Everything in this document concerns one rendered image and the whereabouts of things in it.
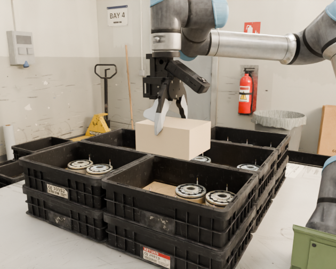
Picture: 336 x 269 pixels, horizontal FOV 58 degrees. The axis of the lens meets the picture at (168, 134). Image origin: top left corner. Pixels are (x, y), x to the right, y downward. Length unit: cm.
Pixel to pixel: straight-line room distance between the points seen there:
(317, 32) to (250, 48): 18
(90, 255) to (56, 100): 392
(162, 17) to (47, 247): 77
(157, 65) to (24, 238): 73
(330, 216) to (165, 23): 63
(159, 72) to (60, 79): 408
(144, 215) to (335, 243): 49
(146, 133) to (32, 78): 384
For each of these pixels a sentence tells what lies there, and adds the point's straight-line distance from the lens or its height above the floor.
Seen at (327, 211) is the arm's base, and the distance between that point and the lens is 91.
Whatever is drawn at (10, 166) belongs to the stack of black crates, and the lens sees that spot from 233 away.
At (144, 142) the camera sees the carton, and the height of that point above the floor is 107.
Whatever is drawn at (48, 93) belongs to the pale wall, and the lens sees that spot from 470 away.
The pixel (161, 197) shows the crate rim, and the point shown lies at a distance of 81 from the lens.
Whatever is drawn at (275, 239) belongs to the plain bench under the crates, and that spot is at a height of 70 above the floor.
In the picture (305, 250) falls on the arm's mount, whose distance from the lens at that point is 91.
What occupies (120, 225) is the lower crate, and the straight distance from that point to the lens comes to 95.
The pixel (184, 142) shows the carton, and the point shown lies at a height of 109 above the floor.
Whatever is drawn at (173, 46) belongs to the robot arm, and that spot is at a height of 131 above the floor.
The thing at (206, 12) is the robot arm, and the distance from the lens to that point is 80.
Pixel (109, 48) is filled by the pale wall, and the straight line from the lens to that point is 520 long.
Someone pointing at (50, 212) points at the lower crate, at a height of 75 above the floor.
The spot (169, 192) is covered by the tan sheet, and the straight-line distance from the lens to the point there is 108.
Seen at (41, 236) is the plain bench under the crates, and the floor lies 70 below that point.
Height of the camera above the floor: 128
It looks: 14 degrees down
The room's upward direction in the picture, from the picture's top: straight up
